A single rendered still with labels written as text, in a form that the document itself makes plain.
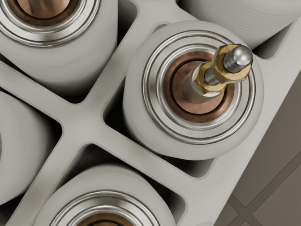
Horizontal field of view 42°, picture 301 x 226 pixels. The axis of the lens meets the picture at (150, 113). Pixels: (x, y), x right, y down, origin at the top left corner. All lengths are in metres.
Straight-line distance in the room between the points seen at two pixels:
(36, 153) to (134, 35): 0.12
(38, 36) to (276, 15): 0.16
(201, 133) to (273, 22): 0.11
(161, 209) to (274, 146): 0.31
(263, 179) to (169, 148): 0.30
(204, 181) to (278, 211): 0.23
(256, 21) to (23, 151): 0.19
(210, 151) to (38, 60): 0.13
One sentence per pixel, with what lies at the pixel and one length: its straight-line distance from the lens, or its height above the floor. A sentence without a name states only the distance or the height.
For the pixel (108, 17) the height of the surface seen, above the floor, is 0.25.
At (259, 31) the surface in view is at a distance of 0.34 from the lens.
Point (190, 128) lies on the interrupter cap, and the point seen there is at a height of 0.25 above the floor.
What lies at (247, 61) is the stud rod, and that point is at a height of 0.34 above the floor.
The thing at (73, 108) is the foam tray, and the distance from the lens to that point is 0.33.
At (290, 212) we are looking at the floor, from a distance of 0.56.
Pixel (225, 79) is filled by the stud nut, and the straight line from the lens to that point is 0.18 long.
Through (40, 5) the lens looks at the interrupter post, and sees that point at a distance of 0.27.
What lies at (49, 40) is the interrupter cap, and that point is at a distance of 0.26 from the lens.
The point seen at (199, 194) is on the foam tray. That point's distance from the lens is 0.33.
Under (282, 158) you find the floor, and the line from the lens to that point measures 0.55.
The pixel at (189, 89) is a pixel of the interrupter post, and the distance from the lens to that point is 0.24.
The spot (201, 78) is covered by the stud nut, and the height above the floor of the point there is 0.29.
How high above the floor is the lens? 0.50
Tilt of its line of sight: 83 degrees down
